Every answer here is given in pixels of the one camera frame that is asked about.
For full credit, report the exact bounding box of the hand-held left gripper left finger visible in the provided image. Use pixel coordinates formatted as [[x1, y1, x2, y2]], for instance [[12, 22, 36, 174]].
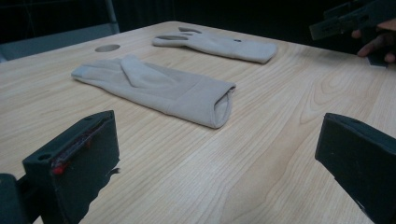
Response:
[[21, 110, 120, 224]]

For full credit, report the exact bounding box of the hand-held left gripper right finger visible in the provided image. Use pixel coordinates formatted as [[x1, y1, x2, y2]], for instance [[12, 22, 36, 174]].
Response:
[[315, 112, 396, 224]]

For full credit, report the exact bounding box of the beige glove with spread fingers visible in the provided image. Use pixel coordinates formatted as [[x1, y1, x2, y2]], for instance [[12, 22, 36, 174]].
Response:
[[151, 26, 278, 64]]

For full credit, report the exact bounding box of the beige glove with thumb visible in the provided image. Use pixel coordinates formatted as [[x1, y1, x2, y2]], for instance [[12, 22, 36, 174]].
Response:
[[70, 54, 236, 130]]

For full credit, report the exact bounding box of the grey metal stand pole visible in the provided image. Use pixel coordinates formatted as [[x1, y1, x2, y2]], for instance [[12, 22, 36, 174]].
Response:
[[104, 0, 121, 35]]

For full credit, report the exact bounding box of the round grey cable grommet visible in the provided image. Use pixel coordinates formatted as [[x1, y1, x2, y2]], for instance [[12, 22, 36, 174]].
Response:
[[94, 44, 121, 53]]

